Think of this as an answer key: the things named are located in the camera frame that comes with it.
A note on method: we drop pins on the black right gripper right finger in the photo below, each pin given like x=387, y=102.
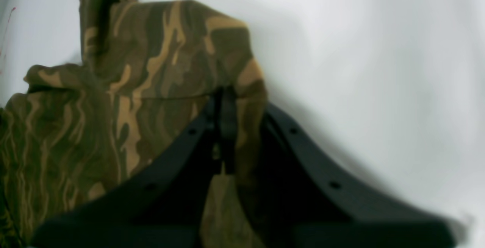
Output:
x=296, y=196

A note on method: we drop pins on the camouflage t-shirt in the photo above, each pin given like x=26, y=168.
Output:
x=148, y=70

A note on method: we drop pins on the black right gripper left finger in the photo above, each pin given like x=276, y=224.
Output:
x=160, y=207

